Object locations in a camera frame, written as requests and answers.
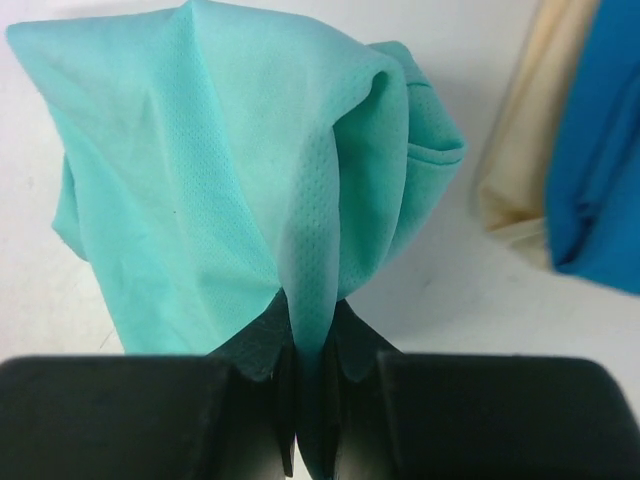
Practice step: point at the folded blue t shirt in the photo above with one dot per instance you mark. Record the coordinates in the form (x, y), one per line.
(592, 188)

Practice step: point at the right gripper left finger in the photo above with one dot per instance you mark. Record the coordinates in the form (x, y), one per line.
(256, 430)

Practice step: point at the teal t shirt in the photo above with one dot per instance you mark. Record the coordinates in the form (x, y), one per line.
(217, 155)

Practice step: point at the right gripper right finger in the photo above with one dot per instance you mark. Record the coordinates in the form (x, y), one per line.
(355, 431)

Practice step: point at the folded beige t shirt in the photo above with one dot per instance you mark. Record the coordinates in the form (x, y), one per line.
(510, 182)

